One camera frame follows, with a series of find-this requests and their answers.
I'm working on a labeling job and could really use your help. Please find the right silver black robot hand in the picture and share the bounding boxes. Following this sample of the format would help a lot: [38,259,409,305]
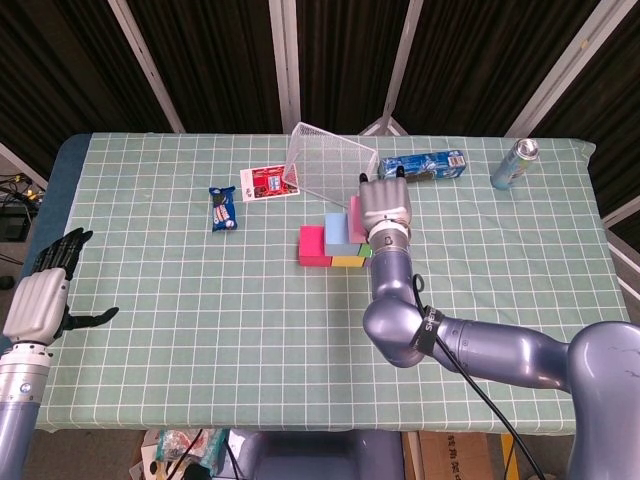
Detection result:
[357,167,415,240]

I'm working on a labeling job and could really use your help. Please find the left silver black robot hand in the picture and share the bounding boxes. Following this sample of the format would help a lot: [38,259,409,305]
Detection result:
[2,227,121,346]

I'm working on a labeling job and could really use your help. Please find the pink foam cube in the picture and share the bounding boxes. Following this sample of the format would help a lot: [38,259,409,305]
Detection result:
[348,195,370,245]

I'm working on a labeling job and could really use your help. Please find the light blue foam cube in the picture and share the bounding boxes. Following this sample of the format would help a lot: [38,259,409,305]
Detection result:
[323,212,362,257]

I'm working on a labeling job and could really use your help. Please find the crimson red foam cube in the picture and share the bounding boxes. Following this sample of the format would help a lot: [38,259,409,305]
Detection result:
[298,225,334,269]

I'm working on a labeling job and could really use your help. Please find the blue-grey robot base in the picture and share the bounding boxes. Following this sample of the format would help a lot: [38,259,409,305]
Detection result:
[217,428,405,480]

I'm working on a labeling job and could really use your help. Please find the blue cookie box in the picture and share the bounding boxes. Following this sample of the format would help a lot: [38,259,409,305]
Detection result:
[377,149,469,184]

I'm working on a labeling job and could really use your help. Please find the black equipment box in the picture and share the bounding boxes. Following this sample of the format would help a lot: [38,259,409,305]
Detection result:
[0,202,34,242]

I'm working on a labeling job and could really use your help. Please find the red printed card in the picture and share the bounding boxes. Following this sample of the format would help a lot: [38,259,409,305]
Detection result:
[239,164,300,203]

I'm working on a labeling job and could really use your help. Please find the tall light blue drink can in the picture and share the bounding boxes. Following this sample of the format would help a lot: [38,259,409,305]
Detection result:
[489,138,541,191]

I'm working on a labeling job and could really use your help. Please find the small blue cookie packet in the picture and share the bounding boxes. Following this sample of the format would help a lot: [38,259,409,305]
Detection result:
[207,186,239,233]

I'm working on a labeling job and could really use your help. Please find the pile of snack bags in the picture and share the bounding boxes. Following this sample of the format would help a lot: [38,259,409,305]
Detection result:
[130,428,230,480]

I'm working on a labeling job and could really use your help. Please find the green checked tablecloth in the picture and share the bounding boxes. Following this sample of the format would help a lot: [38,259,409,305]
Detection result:
[28,130,640,436]

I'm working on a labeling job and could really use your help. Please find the dark pleated curtain backdrop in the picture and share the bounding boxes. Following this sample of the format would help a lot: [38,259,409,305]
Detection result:
[0,0,640,236]

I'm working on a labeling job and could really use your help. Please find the white table leg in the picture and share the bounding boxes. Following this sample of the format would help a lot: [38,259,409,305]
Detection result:
[403,430,420,480]

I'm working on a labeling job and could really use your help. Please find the brown cardboard box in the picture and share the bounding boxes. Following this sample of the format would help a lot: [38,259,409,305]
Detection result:
[417,430,504,480]

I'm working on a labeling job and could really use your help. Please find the yellow upright bar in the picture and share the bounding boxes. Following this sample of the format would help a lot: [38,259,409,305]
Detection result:
[501,433,516,480]

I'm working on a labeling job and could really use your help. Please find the white wire mesh basket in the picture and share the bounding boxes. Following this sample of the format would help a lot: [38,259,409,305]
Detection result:
[281,121,379,211]

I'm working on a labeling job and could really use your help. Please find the tangled floor cables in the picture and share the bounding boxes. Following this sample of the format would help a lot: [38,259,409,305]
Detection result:
[0,172,41,206]

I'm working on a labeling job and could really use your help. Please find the white partition frame post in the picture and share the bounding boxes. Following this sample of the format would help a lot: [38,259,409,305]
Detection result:
[601,194,640,229]
[358,0,426,137]
[607,234,640,296]
[0,141,50,190]
[107,0,187,134]
[503,0,629,137]
[268,0,302,134]

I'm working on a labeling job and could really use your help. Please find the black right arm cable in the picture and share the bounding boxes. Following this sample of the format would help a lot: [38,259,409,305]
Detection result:
[412,274,547,480]

